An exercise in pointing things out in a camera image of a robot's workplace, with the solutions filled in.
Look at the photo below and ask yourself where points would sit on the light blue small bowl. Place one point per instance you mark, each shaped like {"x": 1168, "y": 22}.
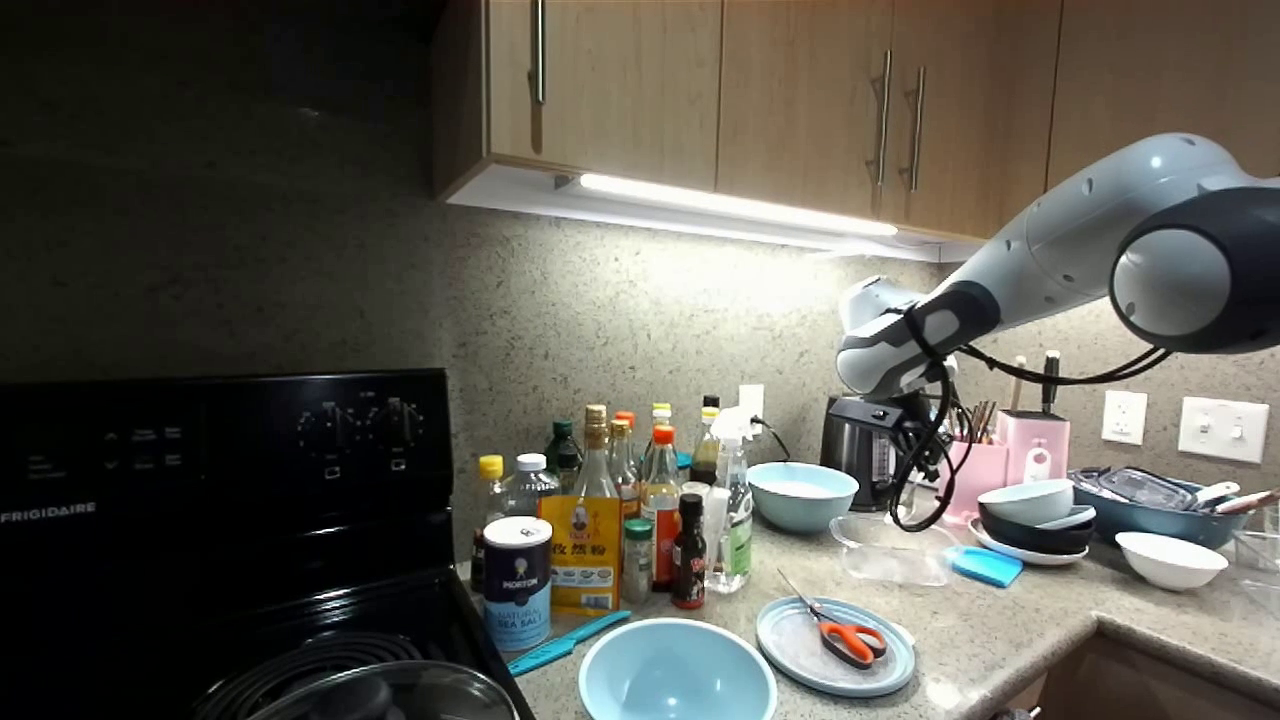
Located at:
{"x": 673, "y": 671}

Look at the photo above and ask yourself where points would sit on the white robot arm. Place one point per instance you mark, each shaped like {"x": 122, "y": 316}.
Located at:
{"x": 1168, "y": 230}

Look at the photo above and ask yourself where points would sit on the large light blue bowl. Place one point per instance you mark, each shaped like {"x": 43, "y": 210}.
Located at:
{"x": 801, "y": 496}

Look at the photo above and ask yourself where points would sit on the white small bowl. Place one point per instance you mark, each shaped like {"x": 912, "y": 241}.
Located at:
{"x": 1168, "y": 560}

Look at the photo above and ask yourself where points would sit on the yellow label oil bottle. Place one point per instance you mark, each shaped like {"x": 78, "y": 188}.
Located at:
{"x": 584, "y": 526}

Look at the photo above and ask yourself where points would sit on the green label spray bottle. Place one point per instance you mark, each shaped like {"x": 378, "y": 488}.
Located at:
{"x": 734, "y": 496}

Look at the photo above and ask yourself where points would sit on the red hot sauce bottle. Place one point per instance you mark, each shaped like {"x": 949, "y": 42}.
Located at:
{"x": 689, "y": 555}

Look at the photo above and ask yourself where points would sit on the blue salt canister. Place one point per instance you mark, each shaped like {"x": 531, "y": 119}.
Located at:
{"x": 512, "y": 581}

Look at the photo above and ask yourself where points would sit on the black electric kettle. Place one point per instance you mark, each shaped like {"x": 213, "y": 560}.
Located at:
{"x": 868, "y": 441}

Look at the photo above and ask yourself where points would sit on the blue spatula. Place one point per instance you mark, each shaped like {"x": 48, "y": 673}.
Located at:
{"x": 566, "y": 643}

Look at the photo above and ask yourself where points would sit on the clear glass baking dish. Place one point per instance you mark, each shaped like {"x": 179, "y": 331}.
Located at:
{"x": 878, "y": 555}

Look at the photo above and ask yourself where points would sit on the light blue plate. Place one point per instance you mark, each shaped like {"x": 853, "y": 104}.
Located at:
{"x": 790, "y": 643}

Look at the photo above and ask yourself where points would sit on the wooden upper cabinets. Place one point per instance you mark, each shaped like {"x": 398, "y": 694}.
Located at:
{"x": 933, "y": 115}

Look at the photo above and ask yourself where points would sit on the pink utensil holder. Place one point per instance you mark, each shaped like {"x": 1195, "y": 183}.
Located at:
{"x": 1007, "y": 447}

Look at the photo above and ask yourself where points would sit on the blue sponge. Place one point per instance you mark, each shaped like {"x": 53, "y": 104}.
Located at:
{"x": 986, "y": 565}

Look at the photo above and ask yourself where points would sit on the black pot with lid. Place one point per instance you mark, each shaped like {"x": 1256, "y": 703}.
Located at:
{"x": 357, "y": 677}

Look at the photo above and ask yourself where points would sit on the stacked bowls on plate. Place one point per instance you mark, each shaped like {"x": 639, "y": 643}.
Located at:
{"x": 1037, "y": 523}

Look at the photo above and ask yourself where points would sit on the black stove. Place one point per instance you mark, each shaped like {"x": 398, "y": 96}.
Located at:
{"x": 197, "y": 545}

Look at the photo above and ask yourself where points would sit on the white wall outlet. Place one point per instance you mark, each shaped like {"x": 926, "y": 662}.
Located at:
{"x": 752, "y": 400}

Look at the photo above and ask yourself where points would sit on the orange handled scissors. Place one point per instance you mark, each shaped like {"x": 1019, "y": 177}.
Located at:
{"x": 851, "y": 643}

